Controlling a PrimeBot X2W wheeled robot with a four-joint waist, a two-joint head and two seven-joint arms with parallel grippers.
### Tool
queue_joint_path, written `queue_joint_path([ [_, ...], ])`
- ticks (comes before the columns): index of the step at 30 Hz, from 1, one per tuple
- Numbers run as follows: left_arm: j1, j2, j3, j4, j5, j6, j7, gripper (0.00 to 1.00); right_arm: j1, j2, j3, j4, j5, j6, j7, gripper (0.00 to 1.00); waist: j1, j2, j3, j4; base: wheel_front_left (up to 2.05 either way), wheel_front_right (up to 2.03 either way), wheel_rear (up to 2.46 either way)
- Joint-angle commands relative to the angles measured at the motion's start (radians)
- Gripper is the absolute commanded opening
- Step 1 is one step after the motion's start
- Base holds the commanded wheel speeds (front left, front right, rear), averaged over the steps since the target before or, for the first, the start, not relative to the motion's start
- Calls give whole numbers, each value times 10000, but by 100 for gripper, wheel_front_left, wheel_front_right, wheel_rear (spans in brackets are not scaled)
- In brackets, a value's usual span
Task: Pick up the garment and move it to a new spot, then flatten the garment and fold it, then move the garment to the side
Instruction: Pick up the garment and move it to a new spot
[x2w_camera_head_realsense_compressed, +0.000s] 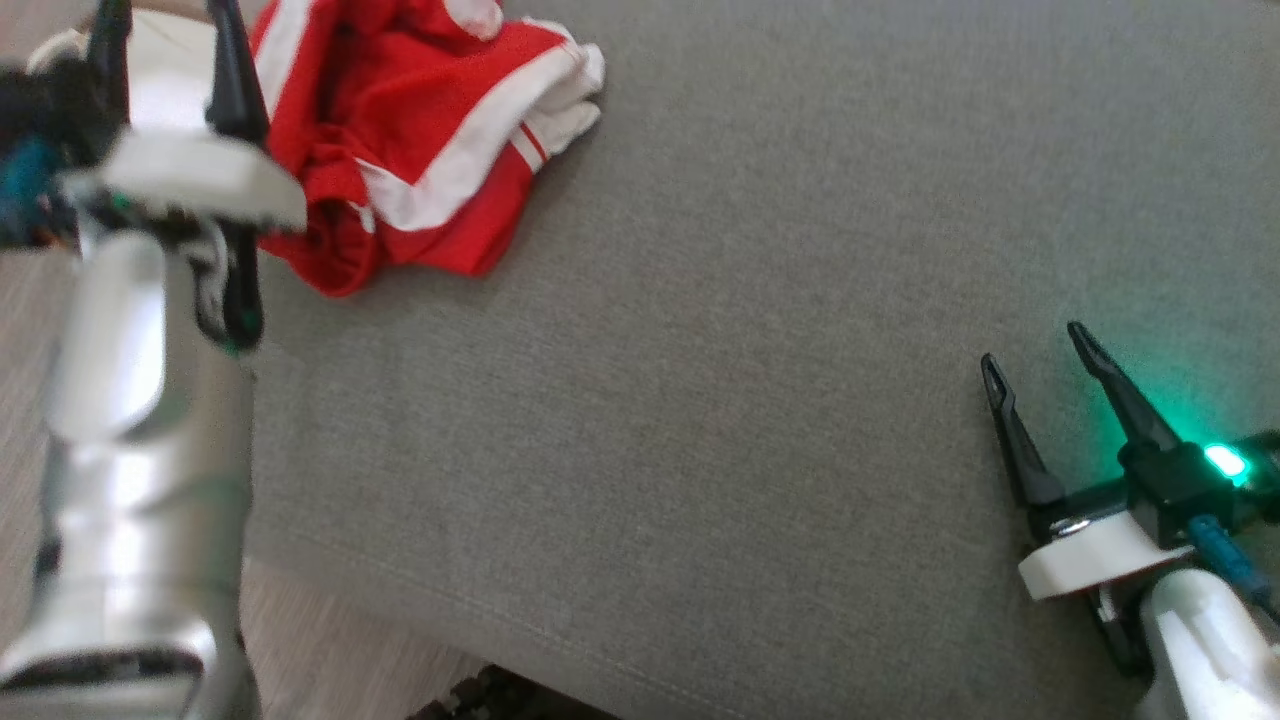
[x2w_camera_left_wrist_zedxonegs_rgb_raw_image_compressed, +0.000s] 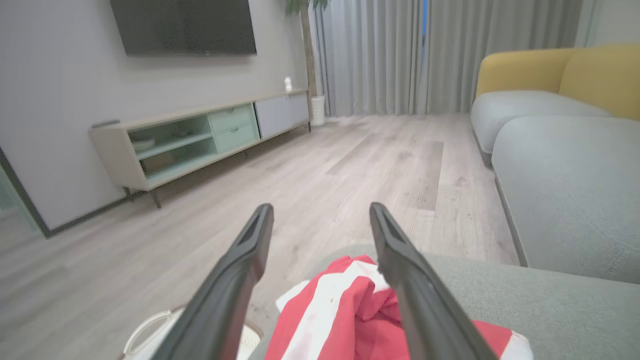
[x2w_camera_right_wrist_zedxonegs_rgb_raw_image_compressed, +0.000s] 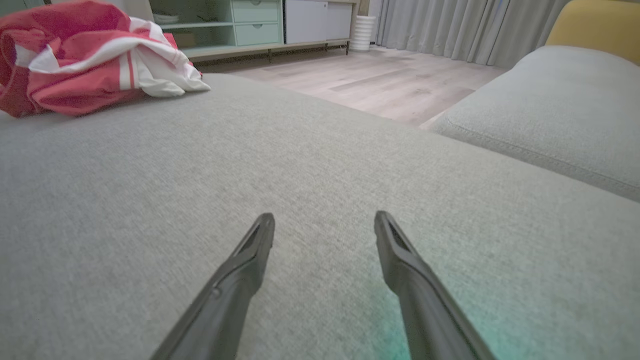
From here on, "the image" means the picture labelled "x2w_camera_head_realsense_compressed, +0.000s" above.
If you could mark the dark lumpy floor object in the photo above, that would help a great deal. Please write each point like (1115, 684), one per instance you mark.
(500, 700)

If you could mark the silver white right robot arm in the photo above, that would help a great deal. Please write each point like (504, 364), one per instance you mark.
(1210, 650)

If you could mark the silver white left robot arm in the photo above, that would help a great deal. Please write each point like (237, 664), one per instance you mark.
(120, 480)

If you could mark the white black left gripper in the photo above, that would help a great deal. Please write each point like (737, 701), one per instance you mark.
(190, 170)

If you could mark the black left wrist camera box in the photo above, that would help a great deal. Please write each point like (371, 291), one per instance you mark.
(50, 130)

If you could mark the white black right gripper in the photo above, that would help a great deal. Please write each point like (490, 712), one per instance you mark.
(1090, 555)

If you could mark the red white striped sports garment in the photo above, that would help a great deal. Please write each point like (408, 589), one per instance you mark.
(420, 110)

